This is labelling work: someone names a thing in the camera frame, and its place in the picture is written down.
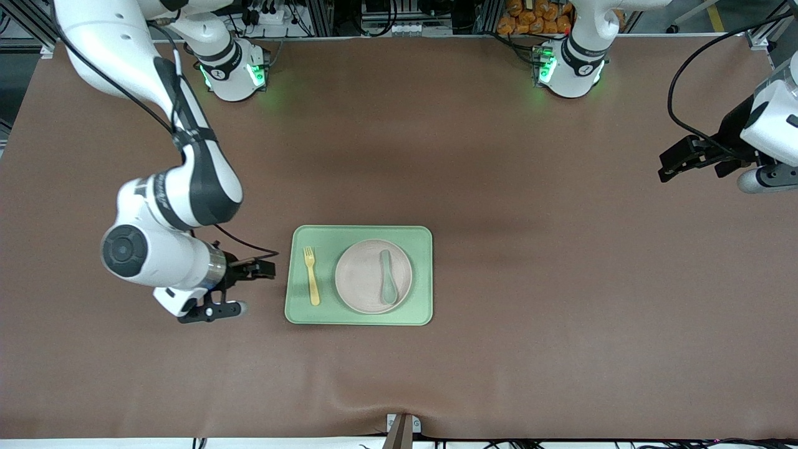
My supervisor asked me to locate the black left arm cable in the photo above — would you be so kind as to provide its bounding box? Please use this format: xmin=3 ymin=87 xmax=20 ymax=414
xmin=666 ymin=14 xmax=798 ymax=164

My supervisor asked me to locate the brown table cover mat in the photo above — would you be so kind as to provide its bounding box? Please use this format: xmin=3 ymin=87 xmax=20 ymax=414
xmin=0 ymin=34 xmax=798 ymax=440

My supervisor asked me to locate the round beige plate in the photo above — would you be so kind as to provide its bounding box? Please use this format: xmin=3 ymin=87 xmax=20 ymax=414
xmin=335 ymin=239 xmax=413 ymax=314

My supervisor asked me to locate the metal table clamp bracket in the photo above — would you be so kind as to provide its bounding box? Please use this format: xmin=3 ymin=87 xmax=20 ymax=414
xmin=385 ymin=413 xmax=422 ymax=449

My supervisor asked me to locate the green plastic spoon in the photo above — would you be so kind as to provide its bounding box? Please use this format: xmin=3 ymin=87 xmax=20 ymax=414
xmin=379 ymin=249 xmax=400 ymax=306

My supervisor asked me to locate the light green rectangular tray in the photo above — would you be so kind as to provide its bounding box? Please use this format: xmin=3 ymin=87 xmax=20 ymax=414
xmin=285 ymin=225 xmax=434 ymax=326

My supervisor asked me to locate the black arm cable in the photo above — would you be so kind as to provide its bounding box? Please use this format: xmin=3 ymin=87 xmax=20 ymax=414
xmin=666 ymin=14 xmax=798 ymax=164
xmin=55 ymin=25 xmax=279 ymax=263

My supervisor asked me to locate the white connector block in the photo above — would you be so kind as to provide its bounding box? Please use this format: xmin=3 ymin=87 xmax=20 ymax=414
xmin=360 ymin=22 xmax=431 ymax=37

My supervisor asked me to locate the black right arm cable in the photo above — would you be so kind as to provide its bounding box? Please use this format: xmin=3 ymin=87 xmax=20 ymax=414
xmin=55 ymin=25 xmax=279 ymax=263

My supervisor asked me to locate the yellow plastic fork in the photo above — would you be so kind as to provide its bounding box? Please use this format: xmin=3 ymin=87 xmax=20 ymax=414
xmin=303 ymin=246 xmax=321 ymax=307

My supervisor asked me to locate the orange packaged items pile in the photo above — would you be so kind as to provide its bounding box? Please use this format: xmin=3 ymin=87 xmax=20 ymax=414
xmin=497 ymin=0 xmax=573 ymax=35

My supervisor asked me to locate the white power strip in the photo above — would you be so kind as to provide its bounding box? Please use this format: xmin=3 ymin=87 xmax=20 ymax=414
xmin=243 ymin=6 xmax=297 ymax=27

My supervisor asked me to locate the aluminium frame post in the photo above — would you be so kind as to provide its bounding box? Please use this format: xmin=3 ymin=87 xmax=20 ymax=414
xmin=0 ymin=0 xmax=60 ymax=57
xmin=746 ymin=0 xmax=798 ymax=51

